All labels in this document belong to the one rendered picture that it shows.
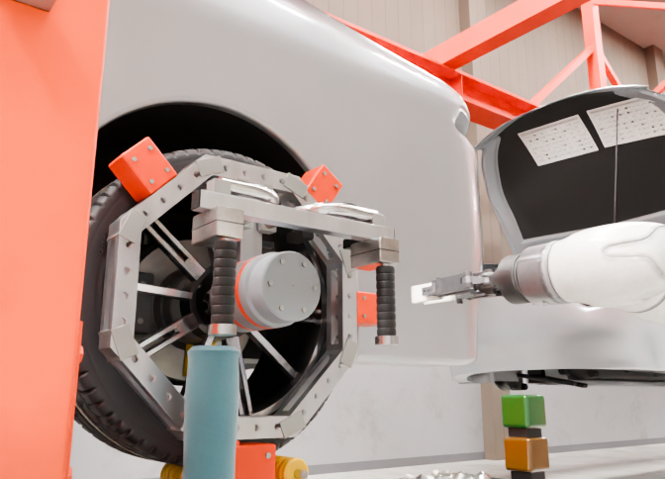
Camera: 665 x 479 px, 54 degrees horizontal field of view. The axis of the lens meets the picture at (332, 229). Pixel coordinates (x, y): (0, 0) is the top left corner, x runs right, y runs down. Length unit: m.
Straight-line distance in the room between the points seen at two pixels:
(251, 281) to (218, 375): 0.18
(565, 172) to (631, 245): 3.81
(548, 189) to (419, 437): 3.03
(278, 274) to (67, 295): 0.48
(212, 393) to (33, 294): 0.43
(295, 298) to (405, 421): 5.48
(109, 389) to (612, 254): 0.86
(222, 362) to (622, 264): 0.63
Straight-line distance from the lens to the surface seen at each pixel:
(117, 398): 1.26
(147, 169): 1.25
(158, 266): 1.50
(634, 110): 4.30
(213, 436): 1.11
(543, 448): 0.87
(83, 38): 0.87
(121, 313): 1.18
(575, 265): 0.92
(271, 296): 1.15
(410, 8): 8.10
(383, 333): 1.21
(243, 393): 1.40
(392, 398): 6.50
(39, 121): 0.81
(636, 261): 0.89
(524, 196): 4.91
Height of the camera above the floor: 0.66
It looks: 14 degrees up
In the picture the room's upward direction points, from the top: straight up
